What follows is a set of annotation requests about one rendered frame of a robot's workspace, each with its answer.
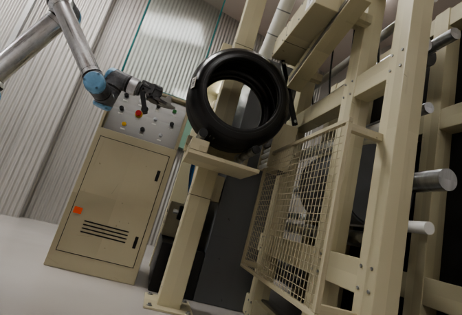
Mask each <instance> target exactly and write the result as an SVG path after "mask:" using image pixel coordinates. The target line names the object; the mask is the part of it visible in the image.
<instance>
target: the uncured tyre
mask: <svg viewBox="0 0 462 315"><path fill-rule="evenodd" d="M195 76H197V77H196V81H195V87H193V88H192V89H191V83H192V79H193V78H194V77H195ZM220 80H236V81H239V82H240V83H243V84H244V85H247V86H248V87H249V88H250V89H251V90H252V91H253V92H254V93H255V95H256V97H257V98H258V101H259V103H260V106H261V119H260V121H259V124H258V126H257V128H253V129H239V128H236V127H233V126H230V125H228V124H227V123H225V122H224V121H222V120H221V119H220V118H219V117H218V116H217V115H216V113H215V112H214V111H213V110H212V107H211V106H210V103H209V100H208V94H207V88H208V87H209V86H211V85H212V84H213V83H215V82H218V81H220ZM288 111H289V91H288V88H287V84H286V82H285V79H284V78H283V75H282V74H281V73H280V71H279V70H278V68H277V67H276V66H275V65H274V64H273V63H272V62H271V61H269V60H268V59H267V58H265V57H264V56H262V55H260V54H258V53H256V52H253V51H251V50H247V49H241V48H230V49H225V50H221V51H218V52H215V53H214V54H212V55H210V56H209V57H208V58H206V59H205V60H204V61H202V62H201V63H200V65H199V66H198V67H197V68H196V70H195V72H194V74H193V75H192V78H191V80H190V84H189V88H188V92H187V95H186V113H187V116H188V120H189V122H190V125H191V127H192V128H193V130H194V131H195V133H196V134H198V133H199V130H200V129H202V128H205V129H207V130H208V135H207V136H206V138H205V139H204V140H205V141H208V142H210V146H211V147H213V148H215V149H217V150H220V151H224V152H227V153H243V152H244V151H247V150H248V149H250V148H251V147H253V146H255V145H256V146H261V145H262V144H265V143H266V142H268V141H269V140H271V139H272V138H273V137H274V136H275V135H276V134H277V133H278V132H279V131H280V130H281V128H282V126H283V125H284V123H285V120H286V118H287V114H288ZM209 134H210V135H211V136H213V137H214V138H216V139H215V140H213V139H211V138H210V137H208V136H209ZM244 149H245V150H244ZM241 150H244V151H241Z"/></svg>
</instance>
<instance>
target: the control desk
mask: <svg viewBox="0 0 462 315"><path fill-rule="evenodd" d="M162 96H163V97H165V98H166V97H167V96H171V95H168V94H165V93H163V94H162ZM171 105H172V106H174V107H175V109H166V108H163V107H160V106H157V105H155V104H153V103H151V102H149V101H148V100H146V106H147V107H148V113H147V114H143V113H142V111H141V108H142V103H141V98H140V95H139V96H136V95H135V96H132V95H131V94H128V93H126V92H124V91H121V92H120V95H119V96H118V98H117V100H116V102H115V104H114V105H113V108H112V109H111V111H105V110H104V113H103V115H102V117H101V120H100V123H99V125H98V128H97V130H96V133H95V136H94V137H93V140H92V143H91V146H90V147H89V150H88V153H87V156H86V158H85V161H84V163H83V165H82V168H81V170H80V173H79V175H78V178H77V180H76V183H75V185H74V188H73V191H72V192H71V196H70V198H69V201H68V203H67V206H66V208H65V211H64V213H63V216H62V218H61V221H60V223H59V225H58V228H57V231H56V234H55V235H54V238H53V241H52V244H51V246H50V248H49V251H48V253H47V256H46V258H45V261H44V263H43V265H48V266H52V267H55V268H60V269H64V270H69V271H72V272H78V273H81V274H87V275H90V276H96V277H99V278H102V279H108V280H111V281H117V282H120V283H126V284H129V285H134V284H135V280H136V278H137V275H138V272H139V269H140V265H141V262H142V259H143V256H144V253H145V250H146V246H147V243H148V241H149V237H150V235H151V231H152V229H153V224H154V222H155V218H156V216H157V212H158V210H159V207H160V203H161V200H162V197H163V194H164V191H165V188H166V184H167V181H168V178H169V175H170V173H171V169H172V166H173V162H174V160H175V156H176V154H177V150H178V147H179V143H180V141H181V138H182V135H183V132H184V128H185V126H186V122H187V119H188V116H187V113H186V101H185V100H182V99H180V98H176V97H174V96H172V101H171ZM75 206H77V207H81V208H82V212H81V214H78V213H73V210H74V207H75Z"/></svg>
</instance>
